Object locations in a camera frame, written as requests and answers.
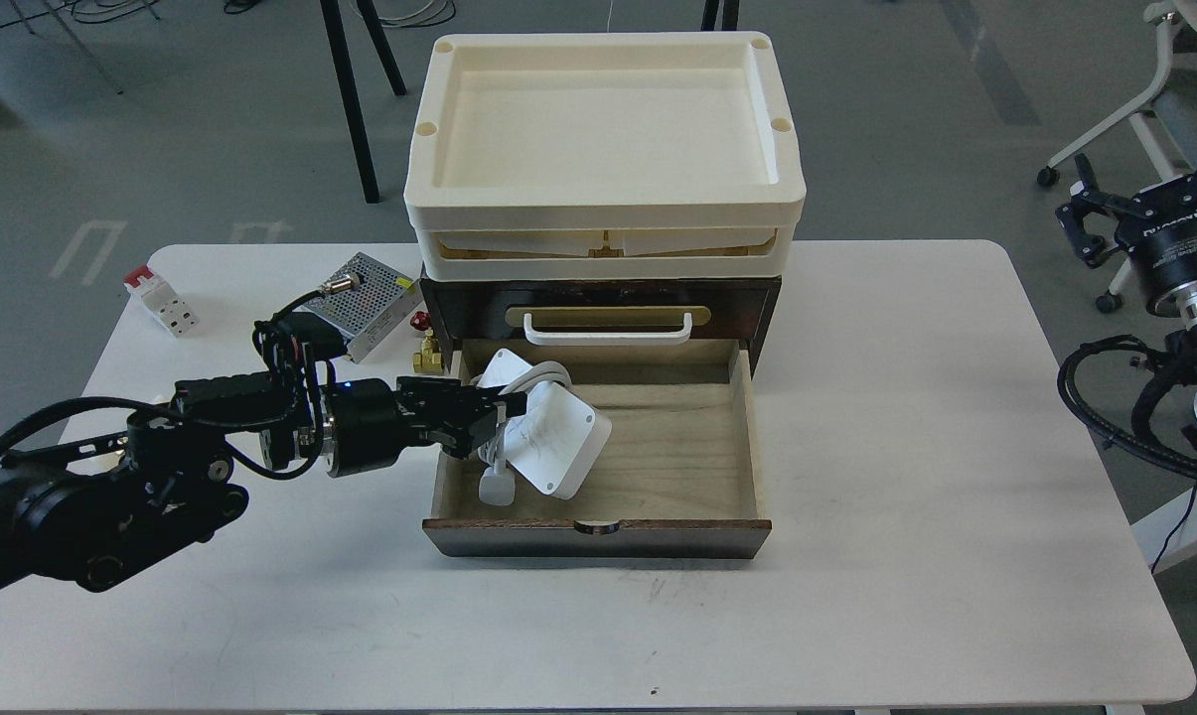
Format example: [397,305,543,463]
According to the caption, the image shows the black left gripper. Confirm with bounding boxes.
[322,378,528,477]

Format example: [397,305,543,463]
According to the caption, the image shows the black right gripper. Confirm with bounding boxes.
[1055,153,1197,320]

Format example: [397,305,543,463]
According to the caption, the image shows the white power strip with cable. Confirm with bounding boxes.
[476,349,612,505]

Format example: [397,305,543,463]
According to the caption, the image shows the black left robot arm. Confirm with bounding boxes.
[0,299,528,592]

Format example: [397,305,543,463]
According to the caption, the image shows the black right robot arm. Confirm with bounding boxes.
[1056,154,1197,483]

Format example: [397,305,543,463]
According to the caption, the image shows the dark wooden cabinet body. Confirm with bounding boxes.
[420,275,783,384]

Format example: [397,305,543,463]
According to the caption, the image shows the brass valve with red knob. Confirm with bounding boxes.
[411,311,445,376]

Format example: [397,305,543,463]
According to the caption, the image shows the white office chair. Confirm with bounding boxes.
[1035,0,1197,315]

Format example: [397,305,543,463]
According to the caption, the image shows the metal mesh power supply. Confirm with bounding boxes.
[302,252,423,363]

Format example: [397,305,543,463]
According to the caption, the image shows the open wooden drawer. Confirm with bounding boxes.
[423,340,772,558]

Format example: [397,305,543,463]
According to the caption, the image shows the cream plastic stacked tray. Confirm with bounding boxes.
[403,32,807,281]

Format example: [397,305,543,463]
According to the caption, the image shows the red white circuit breaker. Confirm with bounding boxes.
[124,263,199,338]

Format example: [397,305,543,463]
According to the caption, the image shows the black table legs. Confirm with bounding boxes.
[317,0,406,205]

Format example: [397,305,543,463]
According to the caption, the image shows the white drawer handle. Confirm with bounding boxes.
[523,313,694,346]

